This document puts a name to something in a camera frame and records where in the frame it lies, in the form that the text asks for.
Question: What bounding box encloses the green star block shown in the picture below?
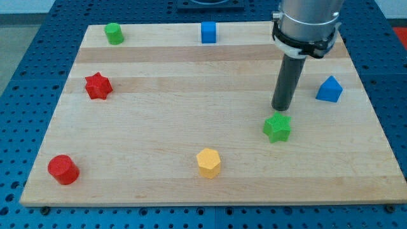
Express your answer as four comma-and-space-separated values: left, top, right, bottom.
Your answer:
263, 112, 291, 143

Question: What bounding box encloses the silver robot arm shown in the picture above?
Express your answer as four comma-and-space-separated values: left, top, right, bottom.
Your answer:
272, 0, 343, 59

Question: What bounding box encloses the red star block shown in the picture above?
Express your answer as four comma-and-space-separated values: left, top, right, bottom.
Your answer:
85, 72, 113, 100

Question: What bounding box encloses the wooden board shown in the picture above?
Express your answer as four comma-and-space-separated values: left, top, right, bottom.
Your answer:
20, 22, 406, 207

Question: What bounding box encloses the yellow hexagon block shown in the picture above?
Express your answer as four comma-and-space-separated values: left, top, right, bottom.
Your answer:
196, 148, 221, 179

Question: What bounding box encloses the blue cube block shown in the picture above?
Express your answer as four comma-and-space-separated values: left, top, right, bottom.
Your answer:
200, 22, 217, 43

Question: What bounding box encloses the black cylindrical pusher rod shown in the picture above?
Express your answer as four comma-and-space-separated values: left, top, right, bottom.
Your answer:
272, 54, 306, 111

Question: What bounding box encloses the green cylinder block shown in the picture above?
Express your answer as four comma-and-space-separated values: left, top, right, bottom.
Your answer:
104, 23, 124, 45

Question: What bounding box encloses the blue triangular prism block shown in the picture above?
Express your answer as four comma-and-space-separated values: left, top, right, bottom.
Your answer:
315, 76, 343, 102

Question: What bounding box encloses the red cylinder block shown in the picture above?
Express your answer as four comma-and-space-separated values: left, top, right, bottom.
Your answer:
47, 155, 80, 185

